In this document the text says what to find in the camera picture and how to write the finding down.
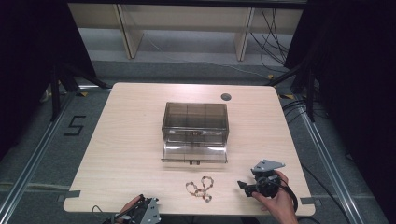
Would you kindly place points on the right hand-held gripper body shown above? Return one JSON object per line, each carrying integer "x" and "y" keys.
{"x": 267, "y": 180}

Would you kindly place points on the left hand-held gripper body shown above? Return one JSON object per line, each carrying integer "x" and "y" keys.
{"x": 146, "y": 211}

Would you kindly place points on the person's left hand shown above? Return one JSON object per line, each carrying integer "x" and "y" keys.
{"x": 127, "y": 207}

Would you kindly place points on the person's right hand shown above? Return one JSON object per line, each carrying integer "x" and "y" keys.
{"x": 280, "y": 205}

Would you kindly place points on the grey tape strip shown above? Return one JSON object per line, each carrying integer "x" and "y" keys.
{"x": 70, "y": 195}
{"x": 308, "y": 201}

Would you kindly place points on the transparent plastic drawer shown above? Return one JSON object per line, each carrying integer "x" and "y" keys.
{"x": 194, "y": 153}

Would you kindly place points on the smoky transparent drawer cabinet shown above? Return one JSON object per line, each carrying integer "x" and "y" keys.
{"x": 195, "y": 119}

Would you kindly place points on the yellow black tape piece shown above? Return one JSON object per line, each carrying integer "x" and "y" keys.
{"x": 82, "y": 93}
{"x": 287, "y": 96}

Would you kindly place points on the dark round table grommet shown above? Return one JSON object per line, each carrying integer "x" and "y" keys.
{"x": 226, "y": 96}

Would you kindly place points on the black metal stand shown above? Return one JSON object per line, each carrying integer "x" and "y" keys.
{"x": 308, "y": 93}
{"x": 56, "y": 93}

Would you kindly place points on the black curtain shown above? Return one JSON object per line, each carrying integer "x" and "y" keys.
{"x": 355, "y": 77}
{"x": 34, "y": 62}

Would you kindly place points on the light wooden shelf unit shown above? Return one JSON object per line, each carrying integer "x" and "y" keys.
{"x": 186, "y": 18}

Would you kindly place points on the aluminium floor rail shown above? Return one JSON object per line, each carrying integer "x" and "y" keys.
{"x": 31, "y": 161}
{"x": 327, "y": 161}

